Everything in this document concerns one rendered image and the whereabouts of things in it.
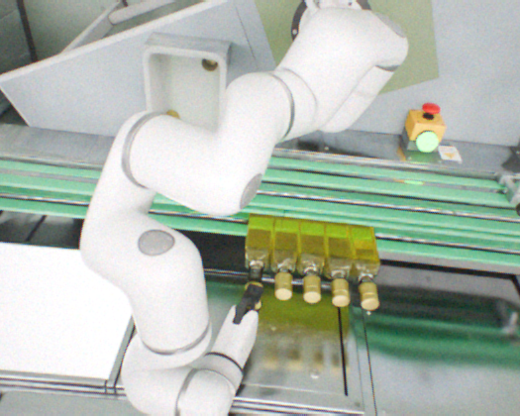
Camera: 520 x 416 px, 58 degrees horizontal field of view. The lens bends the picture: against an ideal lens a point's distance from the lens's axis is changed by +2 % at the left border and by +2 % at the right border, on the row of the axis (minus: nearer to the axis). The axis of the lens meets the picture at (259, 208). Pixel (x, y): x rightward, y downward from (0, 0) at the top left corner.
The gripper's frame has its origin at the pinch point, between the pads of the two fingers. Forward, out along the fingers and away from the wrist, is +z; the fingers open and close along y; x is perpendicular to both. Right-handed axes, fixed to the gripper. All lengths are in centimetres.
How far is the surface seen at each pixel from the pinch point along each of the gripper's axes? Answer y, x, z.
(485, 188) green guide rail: 13, -39, 39
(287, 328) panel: -12.6, -6.9, 5.7
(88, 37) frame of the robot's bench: 16, 76, 62
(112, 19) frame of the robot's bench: 16, 80, 80
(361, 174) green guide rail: 13.2, -13.1, 31.8
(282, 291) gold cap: 0.8, -4.9, 3.8
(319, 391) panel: -12.7, -16.7, -5.7
